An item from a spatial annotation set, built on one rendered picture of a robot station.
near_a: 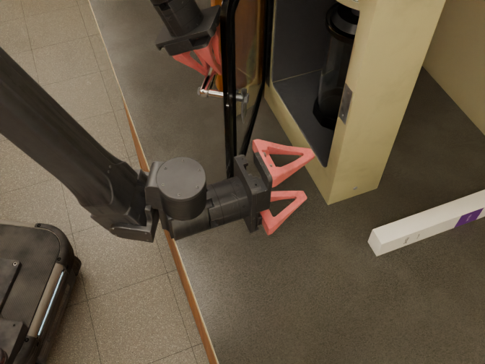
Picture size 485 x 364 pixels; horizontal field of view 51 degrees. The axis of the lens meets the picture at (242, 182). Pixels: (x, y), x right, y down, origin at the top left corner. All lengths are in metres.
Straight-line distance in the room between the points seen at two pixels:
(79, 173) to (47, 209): 1.67
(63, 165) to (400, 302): 0.61
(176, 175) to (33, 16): 2.72
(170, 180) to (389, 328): 0.48
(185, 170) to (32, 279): 1.28
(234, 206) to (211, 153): 0.43
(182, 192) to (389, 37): 0.35
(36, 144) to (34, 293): 1.27
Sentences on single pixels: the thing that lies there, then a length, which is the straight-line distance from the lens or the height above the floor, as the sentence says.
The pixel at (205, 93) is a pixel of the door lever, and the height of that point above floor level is 1.20.
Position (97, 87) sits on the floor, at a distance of 2.68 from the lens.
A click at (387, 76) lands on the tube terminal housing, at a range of 0.79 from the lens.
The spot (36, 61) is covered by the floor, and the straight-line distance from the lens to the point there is 2.94.
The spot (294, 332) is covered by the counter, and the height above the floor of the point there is 0.94.
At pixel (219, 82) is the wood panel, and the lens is 1.17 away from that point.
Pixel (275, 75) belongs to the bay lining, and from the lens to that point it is 1.10.
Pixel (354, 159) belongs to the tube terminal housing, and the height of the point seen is 1.07.
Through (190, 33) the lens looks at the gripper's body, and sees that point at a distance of 0.79.
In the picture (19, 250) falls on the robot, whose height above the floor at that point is 0.24.
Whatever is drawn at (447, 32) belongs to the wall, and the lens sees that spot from 1.29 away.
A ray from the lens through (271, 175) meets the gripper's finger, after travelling 0.62.
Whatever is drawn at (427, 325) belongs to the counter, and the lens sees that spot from 0.93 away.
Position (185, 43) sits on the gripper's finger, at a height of 1.27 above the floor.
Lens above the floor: 1.76
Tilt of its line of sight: 54 degrees down
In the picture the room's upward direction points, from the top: straight up
